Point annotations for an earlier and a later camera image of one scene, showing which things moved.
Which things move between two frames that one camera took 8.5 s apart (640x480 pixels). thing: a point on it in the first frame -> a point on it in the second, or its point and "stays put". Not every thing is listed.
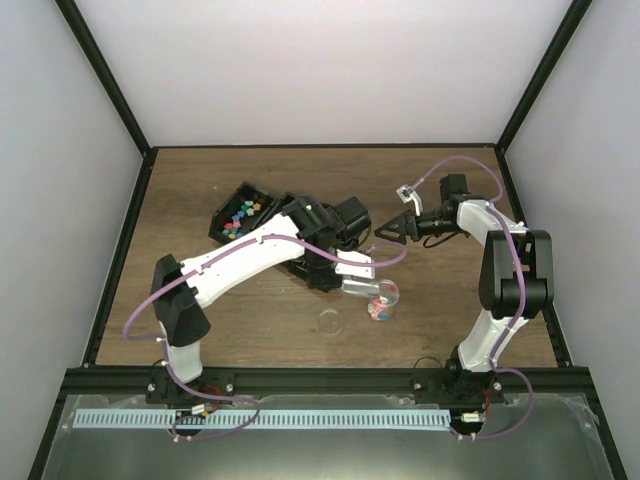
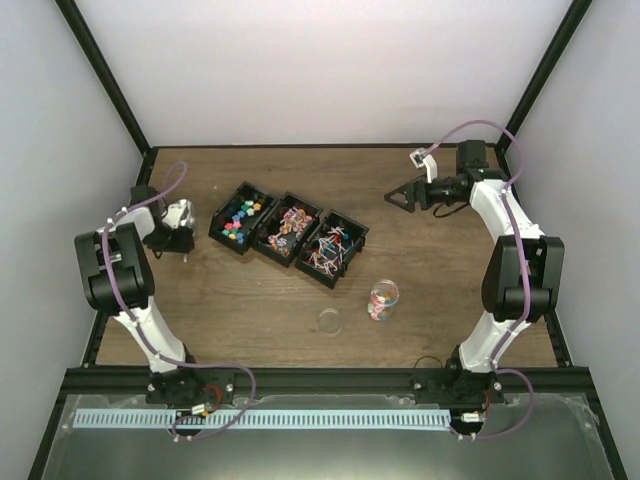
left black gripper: [316, 279] -> [181, 244]
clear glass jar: [381, 308] stays put
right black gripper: [401, 221] -> [411, 191]
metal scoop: [386, 289] -> [188, 220]
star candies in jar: [378, 308] stays put
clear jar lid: [330, 320] stays put
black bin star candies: [241, 213] stays put
